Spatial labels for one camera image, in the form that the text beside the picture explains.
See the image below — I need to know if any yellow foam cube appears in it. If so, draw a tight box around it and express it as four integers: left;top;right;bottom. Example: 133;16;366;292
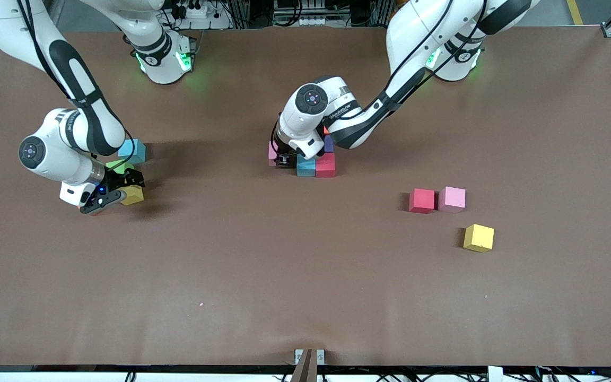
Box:
120;185;145;206
463;223;495;253

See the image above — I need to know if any light blue foam cube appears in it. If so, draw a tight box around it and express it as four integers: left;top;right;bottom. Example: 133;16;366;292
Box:
118;138;146;164
296;153;317;177

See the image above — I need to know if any red foam cube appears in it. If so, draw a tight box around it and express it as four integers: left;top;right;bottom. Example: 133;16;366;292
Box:
409;188;437;214
316;152;336;178

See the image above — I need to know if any green foam cube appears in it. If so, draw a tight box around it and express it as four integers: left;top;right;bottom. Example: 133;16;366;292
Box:
106;159;135;176

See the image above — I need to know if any table cover sheet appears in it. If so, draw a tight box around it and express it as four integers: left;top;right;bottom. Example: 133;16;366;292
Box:
0;25;611;368

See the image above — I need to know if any white power strip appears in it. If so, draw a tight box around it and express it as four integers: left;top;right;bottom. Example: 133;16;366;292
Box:
170;3;232;30
273;15;328;27

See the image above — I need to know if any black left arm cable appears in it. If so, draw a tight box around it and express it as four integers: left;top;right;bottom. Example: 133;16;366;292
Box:
269;0;489;157

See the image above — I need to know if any small metal edge bracket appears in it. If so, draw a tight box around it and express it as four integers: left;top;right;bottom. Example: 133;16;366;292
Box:
294;349;326;367

